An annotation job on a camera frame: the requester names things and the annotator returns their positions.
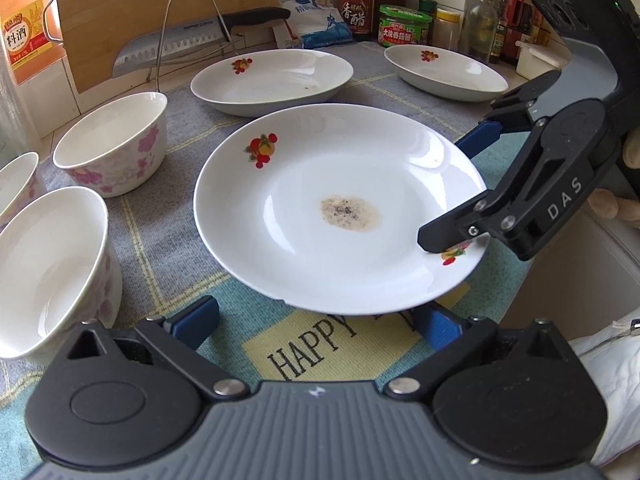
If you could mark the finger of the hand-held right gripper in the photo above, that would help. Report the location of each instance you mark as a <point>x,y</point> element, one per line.
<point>477,137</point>
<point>450,232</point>

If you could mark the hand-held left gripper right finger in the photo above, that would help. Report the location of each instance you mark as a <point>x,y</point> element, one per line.
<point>441,324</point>

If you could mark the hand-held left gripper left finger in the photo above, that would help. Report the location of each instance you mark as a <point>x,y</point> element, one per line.
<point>197,317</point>

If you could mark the white plate with fruit print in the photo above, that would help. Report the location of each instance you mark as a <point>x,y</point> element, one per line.
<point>440,75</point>
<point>280,80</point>

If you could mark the white bowl with pink flowers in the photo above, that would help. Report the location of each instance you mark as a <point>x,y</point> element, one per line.
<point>17,180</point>
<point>45,270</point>
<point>110,160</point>

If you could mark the white plate with brown stain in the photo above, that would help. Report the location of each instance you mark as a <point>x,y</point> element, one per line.
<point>300,160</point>

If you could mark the person's right hand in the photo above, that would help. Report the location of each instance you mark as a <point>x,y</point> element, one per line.
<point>607,205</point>

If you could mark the white plastic box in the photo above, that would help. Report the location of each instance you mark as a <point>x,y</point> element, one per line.
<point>537,60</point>

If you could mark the dark sauce bottle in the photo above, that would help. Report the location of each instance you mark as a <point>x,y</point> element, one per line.
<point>520,20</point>
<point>539,20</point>
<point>501,25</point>

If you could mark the grey and teal checked cloth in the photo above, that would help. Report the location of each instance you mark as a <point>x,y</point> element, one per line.
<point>175,240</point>

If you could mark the clear bottle with red cap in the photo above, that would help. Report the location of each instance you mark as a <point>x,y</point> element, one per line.
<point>480,30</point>

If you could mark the yellow lid spice jar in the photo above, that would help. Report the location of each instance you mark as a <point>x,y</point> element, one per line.
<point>446,32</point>

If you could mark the green lid sauce jar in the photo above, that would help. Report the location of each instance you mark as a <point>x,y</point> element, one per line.
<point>405,30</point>

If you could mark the small green lid jar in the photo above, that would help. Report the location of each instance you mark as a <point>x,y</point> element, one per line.
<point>427,6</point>

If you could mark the person's white clothing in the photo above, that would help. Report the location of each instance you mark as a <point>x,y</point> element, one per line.
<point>605,385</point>

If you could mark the dark vinegar bottle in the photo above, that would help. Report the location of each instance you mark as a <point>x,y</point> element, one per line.
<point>357,10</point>

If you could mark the white and blue salt bag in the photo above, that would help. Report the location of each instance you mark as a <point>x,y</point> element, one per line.
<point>320,25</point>

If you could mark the bamboo cutting board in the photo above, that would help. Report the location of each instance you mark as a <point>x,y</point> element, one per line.
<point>125,0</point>

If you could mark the orange cooking wine bottle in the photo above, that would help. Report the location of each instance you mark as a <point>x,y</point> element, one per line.
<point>25,35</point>

